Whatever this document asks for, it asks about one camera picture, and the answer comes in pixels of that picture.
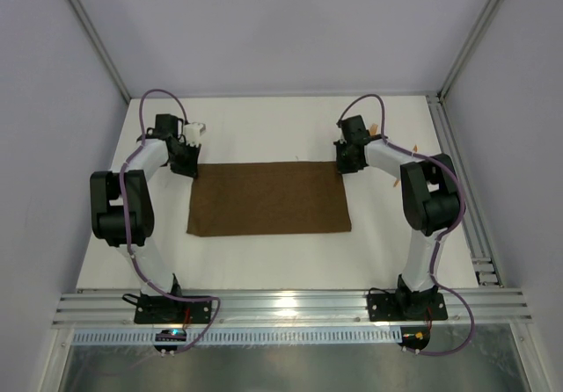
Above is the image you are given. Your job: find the brown cloth napkin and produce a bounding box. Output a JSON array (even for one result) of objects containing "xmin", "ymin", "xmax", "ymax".
[{"xmin": 186, "ymin": 162, "xmax": 352, "ymax": 237}]

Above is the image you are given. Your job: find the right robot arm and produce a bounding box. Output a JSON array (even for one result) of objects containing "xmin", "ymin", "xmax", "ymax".
[{"xmin": 334, "ymin": 115, "xmax": 462, "ymax": 322}]

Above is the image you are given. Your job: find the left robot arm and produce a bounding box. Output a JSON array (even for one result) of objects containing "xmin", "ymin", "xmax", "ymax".
[{"xmin": 90, "ymin": 114, "xmax": 206, "ymax": 311}]

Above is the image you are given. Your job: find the orange plastic fork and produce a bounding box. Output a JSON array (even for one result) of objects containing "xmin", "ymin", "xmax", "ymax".
[{"xmin": 369, "ymin": 123, "xmax": 379, "ymax": 136}]

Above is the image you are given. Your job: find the orange plastic knife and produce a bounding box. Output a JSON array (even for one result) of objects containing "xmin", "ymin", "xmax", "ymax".
[{"xmin": 392, "ymin": 144, "xmax": 419, "ymax": 188}]

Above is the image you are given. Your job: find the left controller board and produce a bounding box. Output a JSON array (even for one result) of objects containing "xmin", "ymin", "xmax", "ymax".
[{"xmin": 153, "ymin": 329, "xmax": 186, "ymax": 357}]

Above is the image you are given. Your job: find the controller board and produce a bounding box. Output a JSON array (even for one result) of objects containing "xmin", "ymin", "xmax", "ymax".
[
  {"xmin": 398, "ymin": 330, "xmax": 431, "ymax": 355},
  {"xmin": 153, "ymin": 329, "xmax": 186, "ymax": 357}
]

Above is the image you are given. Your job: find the right controller board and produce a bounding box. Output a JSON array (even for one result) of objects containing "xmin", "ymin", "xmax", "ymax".
[{"xmin": 398, "ymin": 330, "xmax": 431, "ymax": 355}]

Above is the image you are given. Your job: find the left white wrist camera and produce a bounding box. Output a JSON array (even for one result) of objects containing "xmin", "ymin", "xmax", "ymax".
[{"xmin": 183, "ymin": 122, "xmax": 206, "ymax": 143}]

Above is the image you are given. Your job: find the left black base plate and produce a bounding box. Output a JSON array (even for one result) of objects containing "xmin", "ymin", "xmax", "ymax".
[{"xmin": 134, "ymin": 294, "xmax": 212, "ymax": 324}]

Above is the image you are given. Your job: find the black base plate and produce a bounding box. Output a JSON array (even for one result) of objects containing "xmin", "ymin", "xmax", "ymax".
[
  {"xmin": 366, "ymin": 287, "xmax": 449, "ymax": 322},
  {"xmin": 134, "ymin": 294, "xmax": 212, "ymax": 324}
]

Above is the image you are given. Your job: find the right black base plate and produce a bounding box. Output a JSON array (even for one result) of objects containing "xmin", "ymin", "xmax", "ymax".
[{"xmin": 366, "ymin": 287, "xmax": 449, "ymax": 322}]

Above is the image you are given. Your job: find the right side aluminium rail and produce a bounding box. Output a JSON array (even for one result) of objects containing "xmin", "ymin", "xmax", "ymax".
[{"xmin": 426, "ymin": 94, "xmax": 504, "ymax": 288}]

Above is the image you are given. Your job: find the aluminium rail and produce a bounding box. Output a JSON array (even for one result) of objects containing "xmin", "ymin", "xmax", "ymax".
[
  {"xmin": 426, "ymin": 94, "xmax": 504, "ymax": 288},
  {"xmin": 53, "ymin": 288, "xmax": 532, "ymax": 327}
]

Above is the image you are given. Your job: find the front aluminium rail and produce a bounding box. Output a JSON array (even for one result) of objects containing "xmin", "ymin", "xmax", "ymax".
[{"xmin": 53, "ymin": 288, "xmax": 532, "ymax": 327}]

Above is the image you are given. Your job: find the slotted cable duct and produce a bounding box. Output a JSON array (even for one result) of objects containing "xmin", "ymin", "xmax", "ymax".
[{"xmin": 71, "ymin": 325, "xmax": 401, "ymax": 346}]

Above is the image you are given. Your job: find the left aluminium frame post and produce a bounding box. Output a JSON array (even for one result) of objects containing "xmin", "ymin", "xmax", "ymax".
[{"xmin": 65, "ymin": 0, "xmax": 132, "ymax": 104}]

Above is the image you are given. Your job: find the aluminium frame post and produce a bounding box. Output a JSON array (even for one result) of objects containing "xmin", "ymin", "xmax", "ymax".
[
  {"xmin": 437, "ymin": 0, "xmax": 505, "ymax": 103},
  {"xmin": 65, "ymin": 0, "xmax": 132, "ymax": 104}
]

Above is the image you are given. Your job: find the right aluminium frame post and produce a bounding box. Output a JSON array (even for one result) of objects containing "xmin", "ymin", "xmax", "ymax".
[{"xmin": 437, "ymin": 0, "xmax": 505, "ymax": 103}]

